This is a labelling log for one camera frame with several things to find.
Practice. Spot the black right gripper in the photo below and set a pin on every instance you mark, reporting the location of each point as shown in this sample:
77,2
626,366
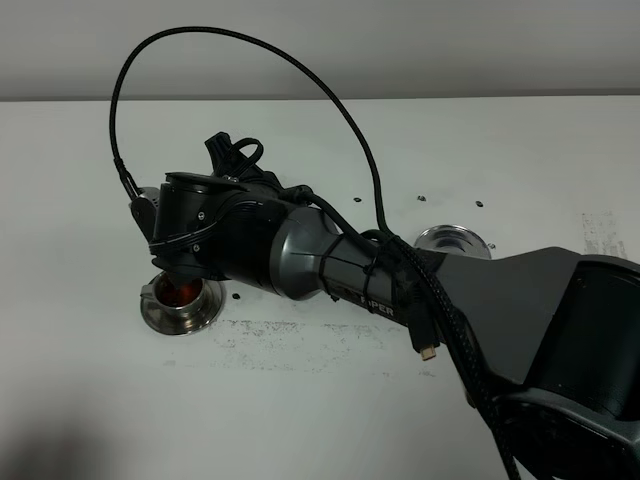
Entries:
214,228

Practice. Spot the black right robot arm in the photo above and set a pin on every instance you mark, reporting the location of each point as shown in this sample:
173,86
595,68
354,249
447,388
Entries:
546,343

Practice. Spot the near stainless steel teacup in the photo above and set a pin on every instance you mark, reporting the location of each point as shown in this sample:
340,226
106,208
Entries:
180,302

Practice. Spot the steel teapot saucer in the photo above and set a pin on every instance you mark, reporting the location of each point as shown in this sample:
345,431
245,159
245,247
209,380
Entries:
453,239

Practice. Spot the near steel saucer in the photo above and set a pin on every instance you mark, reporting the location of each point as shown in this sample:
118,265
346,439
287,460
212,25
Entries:
197,315

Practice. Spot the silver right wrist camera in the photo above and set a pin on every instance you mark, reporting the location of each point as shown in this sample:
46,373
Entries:
144,209

